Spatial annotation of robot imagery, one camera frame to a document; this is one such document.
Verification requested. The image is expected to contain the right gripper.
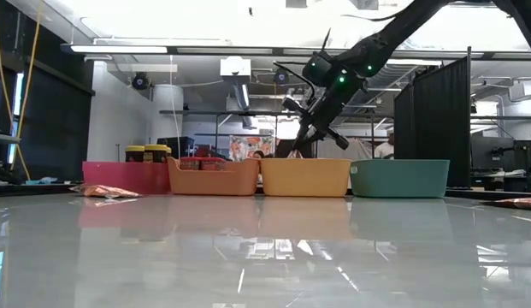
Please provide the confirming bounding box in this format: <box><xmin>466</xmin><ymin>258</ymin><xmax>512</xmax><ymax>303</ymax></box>
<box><xmin>281</xmin><ymin>72</ymin><xmax>369</xmax><ymax>151</ymax></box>

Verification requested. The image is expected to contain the yellow-lid dark spice jar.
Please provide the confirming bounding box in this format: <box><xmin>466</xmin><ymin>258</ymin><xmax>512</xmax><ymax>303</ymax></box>
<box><xmin>142</xmin><ymin>144</ymin><xmax>169</xmax><ymax>164</ymax></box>
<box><xmin>124</xmin><ymin>145</ymin><xmax>145</xmax><ymax>163</ymax></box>

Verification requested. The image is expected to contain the orange printed spice packet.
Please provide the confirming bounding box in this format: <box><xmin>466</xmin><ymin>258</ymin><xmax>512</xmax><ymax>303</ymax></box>
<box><xmin>482</xmin><ymin>196</ymin><xmax>531</xmax><ymax>210</ymax></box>
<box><xmin>69</xmin><ymin>183</ymin><xmax>143</xmax><ymax>200</ymax></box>

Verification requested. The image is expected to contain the black background monitor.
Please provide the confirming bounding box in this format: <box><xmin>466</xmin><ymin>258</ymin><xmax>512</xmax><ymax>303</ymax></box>
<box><xmin>275</xmin><ymin>139</ymin><xmax>313</xmax><ymax>159</ymax></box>

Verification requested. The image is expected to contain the yellow plastic bin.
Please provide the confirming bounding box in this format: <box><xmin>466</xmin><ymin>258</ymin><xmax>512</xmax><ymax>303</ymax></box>
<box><xmin>259</xmin><ymin>157</ymin><xmax>353</xmax><ymax>198</ymax></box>

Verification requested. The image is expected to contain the round black ceiling device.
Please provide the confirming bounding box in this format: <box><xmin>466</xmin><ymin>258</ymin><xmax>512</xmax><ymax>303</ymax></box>
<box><xmin>132</xmin><ymin>72</ymin><xmax>150</xmax><ymax>91</ymax></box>
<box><xmin>273</xmin><ymin>67</ymin><xmax>291</xmax><ymax>86</ymax></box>

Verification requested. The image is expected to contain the floral printed cloth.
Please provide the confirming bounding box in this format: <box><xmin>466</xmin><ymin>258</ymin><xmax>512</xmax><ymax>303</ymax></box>
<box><xmin>228</xmin><ymin>135</ymin><xmax>275</xmax><ymax>162</ymax></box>

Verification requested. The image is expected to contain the white ceiling box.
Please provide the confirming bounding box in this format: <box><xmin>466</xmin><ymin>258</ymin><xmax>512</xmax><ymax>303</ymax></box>
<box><xmin>219</xmin><ymin>56</ymin><xmax>252</xmax><ymax>78</ymax></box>

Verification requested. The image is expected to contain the teal plastic bin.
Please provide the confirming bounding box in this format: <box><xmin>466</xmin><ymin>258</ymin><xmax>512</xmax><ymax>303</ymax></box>
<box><xmin>349</xmin><ymin>159</ymin><xmax>451</xmax><ymax>198</ymax></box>

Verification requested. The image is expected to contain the overhead beam with light strips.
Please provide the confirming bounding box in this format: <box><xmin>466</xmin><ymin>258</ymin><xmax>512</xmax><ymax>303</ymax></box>
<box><xmin>61</xmin><ymin>42</ymin><xmax>531</xmax><ymax>60</ymax></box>

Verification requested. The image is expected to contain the red bag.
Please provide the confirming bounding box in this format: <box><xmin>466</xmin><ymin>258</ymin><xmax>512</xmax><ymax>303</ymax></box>
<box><xmin>194</xmin><ymin>145</ymin><xmax>223</xmax><ymax>158</ymax></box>

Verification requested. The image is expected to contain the orange plastic bin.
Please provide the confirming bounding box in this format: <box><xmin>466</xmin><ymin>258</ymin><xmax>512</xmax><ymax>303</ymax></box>
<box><xmin>166</xmin><ymin>157</ymin><xmax>261</xmax><ymax>197</ymax></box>

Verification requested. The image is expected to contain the black divider panel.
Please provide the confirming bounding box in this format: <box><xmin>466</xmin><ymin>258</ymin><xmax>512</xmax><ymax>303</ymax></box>
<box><xmin>392</xmin><ymin>46</ymin><xmax>472</xmax><ymax>189</ymax></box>

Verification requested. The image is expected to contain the black background box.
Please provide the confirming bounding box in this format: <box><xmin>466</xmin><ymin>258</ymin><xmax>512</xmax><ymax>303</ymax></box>
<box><xmin>156</xmin><ymin>136</ymin><xmax>196</xmax><ymax>160</ymax></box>

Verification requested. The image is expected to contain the white round pillar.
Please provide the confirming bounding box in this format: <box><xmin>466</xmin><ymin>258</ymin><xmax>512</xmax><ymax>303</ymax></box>
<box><xmin>151</xmin><ymin>84</ymin><xmax>185</xmax><ymax>157</ymax></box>

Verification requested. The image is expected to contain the pink plastic bin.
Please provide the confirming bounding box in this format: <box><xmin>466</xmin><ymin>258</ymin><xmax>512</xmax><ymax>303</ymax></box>
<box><xmin>81</xmin><ymin>160</ymin><xmax>172</xmax><ymax>196</ymax></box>

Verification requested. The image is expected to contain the black equipment bench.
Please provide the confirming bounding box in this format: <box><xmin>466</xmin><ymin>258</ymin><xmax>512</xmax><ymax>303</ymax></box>
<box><xmin>469</xmin><ymin>136</ymin><xmax>531</xmax><ymax>193</ymax></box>

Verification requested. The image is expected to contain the blue cloth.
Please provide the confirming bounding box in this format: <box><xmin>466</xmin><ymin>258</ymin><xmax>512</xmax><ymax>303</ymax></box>
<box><xmin>25</xmin><ymin>176</ymin><xmax>59</xmax><ymax>186</ymax></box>

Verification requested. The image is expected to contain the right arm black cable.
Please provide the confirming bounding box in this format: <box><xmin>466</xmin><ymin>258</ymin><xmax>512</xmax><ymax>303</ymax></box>
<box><xmin>272</xmin><ymin>12</ymin><xmax>403</xmax><ymax>106</ymax></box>

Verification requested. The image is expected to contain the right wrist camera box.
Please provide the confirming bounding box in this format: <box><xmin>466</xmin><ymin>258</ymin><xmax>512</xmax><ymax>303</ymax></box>
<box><xmin>303</xmin><ymin>50</ymin><xmax>334</xmax><ymax>86</ymax></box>

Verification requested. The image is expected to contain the yellow cord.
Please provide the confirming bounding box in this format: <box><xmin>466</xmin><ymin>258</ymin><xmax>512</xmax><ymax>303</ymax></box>
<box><xmin>0</xmin><ymin>0</ymin><xmax>44</xmax><ymax>181</ymax></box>

